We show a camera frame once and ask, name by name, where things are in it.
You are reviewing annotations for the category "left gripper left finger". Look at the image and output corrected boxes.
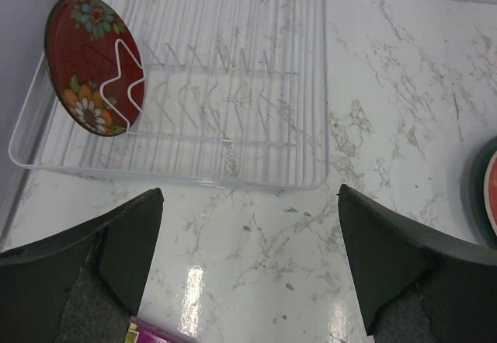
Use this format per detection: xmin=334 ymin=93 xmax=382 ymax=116
xmin=1 ymin=188 xmax=163 ymax=342

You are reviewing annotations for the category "teal glazed plate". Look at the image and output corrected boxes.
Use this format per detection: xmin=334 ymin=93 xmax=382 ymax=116
xmin=460 ymin=137 xmax=496 ymax=249

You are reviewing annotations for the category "purple treehouse book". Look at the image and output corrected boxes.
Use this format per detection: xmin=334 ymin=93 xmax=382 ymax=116
xmin=124 ymin=317 xmax=196 ymax=343

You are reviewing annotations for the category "red teal floral plate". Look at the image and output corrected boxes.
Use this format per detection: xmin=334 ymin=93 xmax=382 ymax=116
xmin=483 ymin=153 xmax=497 ymax=234

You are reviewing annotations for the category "white wire dish rack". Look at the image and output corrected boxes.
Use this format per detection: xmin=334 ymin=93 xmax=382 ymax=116
xmin=9 ymin=0 xmax=329 ymax=194

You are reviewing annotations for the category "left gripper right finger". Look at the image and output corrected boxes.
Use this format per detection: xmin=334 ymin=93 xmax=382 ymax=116
xmin=338 ymin=185 xmax=496 ymax=342

